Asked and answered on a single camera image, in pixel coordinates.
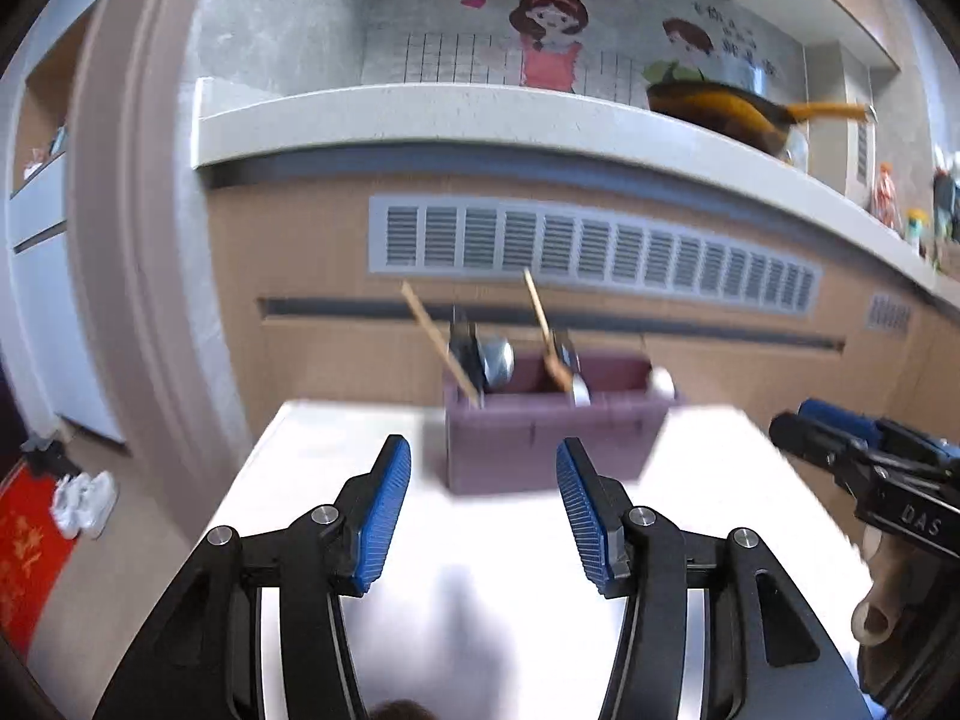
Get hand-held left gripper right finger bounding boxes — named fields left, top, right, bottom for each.
left=556, top=437, right=875, bottom=720

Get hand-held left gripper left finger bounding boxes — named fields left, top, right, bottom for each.
left=94, top=435, right=412, bottom=720

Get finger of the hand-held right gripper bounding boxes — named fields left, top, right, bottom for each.
left=799, top=399, right=960, bottom=475
left=770, top=411, right=960, bottom=563

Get purple utensil box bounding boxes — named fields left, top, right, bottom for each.
left=441, top=355, right=670, bottom=497

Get wooden chopstick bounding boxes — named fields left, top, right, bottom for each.
left=400, top=281, right=483, bottom=407
left=522, top=270, right=572, bottom=392

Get person's right hand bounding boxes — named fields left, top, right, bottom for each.
left=853, top=525, right=927, bottom=646

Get small grey vent grille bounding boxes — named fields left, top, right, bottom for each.
left=866, top=292, right=914, bottom=335

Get wooden kitchen cabinet front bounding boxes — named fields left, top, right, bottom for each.
left=206, top=154, right=960, bottom=458

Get orange bottle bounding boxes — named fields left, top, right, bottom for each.
left=870, top=163, right=902, bottom=230

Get dark bottles cluster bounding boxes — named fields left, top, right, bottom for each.
left=932, top=150, right=960, bottom=242

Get long grey vent grille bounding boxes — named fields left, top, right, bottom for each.
left=366, top=195, right=824, bottom=317

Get white shoe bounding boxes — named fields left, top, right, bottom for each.
left=81, top=469, right=119, bottom=539
left=49, top=474, right=95, bottom=541

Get dark shoes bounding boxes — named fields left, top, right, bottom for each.
left=21, top=433, right=74, bottom=475

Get red floor mat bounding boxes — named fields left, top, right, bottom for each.
left=0, top=460, right=81, bottom=655

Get yellow frying pan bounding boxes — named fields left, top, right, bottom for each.
left=645, top=81, right=880, bottom=160

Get white cupboard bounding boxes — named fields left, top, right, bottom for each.
left=0, top=0, right=130, bottom=445

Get white stone countertop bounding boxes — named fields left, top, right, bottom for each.
left=193, top=76, right=960, bottom=308

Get dark handled metal utensil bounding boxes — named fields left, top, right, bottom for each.
left=551, top=330, right=593, bottom=407
left=448, top=306, right=482, bottom=392

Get cartoon wall sticker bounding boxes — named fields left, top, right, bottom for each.
left=360, top=0, right=786, bottom=103

